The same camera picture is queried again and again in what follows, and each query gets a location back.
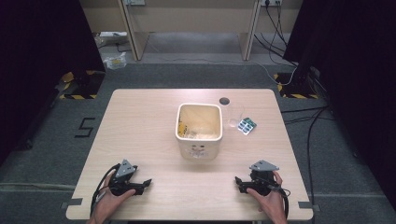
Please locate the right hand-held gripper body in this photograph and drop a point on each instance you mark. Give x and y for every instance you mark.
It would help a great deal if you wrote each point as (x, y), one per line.
(263, 174)

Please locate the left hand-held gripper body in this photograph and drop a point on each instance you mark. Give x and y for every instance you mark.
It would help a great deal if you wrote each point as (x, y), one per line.
(124, 171)

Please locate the cream square bin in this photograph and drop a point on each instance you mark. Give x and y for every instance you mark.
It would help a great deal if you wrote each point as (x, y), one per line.
(199, 146)

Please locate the clear plastic cup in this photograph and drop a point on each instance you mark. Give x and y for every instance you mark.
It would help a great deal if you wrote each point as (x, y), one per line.
(234, 113)

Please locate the person's right hand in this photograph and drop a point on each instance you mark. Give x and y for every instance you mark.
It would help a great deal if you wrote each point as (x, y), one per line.
(270, 203)

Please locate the person's left hand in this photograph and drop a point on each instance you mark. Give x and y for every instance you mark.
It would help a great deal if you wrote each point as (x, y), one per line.
(109, 202)

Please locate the grey tape strip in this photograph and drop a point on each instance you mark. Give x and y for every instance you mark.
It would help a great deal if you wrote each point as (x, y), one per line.
(308, 205)
(72, 202)

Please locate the black stand base striped tape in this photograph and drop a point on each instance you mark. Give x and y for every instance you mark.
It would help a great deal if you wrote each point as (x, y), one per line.
(81, 87)
(295, 88)

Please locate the clear plastic bag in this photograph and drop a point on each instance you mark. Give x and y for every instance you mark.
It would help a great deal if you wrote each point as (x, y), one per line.
(115, 61)

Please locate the black curtain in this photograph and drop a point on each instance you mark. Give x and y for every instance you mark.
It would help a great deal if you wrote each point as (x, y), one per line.
(358, 77)
(40, 62)

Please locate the flat white box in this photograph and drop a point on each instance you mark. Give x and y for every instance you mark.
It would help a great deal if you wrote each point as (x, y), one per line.
(112, 34)

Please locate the white power strip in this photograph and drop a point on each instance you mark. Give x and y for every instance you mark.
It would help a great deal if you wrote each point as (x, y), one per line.
(134, 2)

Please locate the white wall socket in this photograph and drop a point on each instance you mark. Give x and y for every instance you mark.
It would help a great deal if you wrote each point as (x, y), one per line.
(271, 2)

